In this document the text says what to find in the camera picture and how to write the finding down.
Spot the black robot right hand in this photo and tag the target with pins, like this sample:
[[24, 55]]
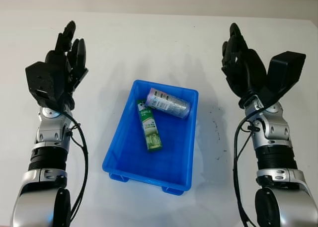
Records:
[[248, 70]]

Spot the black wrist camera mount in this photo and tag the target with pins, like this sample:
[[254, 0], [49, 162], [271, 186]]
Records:
[[285, 68], [39, 80]]

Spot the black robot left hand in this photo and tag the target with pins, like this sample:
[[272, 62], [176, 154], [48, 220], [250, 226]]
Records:
[[67, 70]]

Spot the green carton box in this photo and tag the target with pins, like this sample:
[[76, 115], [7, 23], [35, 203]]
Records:
[[151, 132]]

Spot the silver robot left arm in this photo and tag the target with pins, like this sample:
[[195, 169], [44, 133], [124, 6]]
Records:
[[49, 132]]

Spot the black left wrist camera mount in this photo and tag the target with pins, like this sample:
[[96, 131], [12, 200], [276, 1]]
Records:
[[39, 80]]

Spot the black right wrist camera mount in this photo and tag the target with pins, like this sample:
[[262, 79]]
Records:
[[285, 68]]

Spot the blue plastic tray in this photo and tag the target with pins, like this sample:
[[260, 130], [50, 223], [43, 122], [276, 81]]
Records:
[[169, 150]]

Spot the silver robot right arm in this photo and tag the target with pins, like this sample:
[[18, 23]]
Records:
[[273, 130]]

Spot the silver purple can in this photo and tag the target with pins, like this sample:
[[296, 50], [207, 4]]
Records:
[[171, 104]]

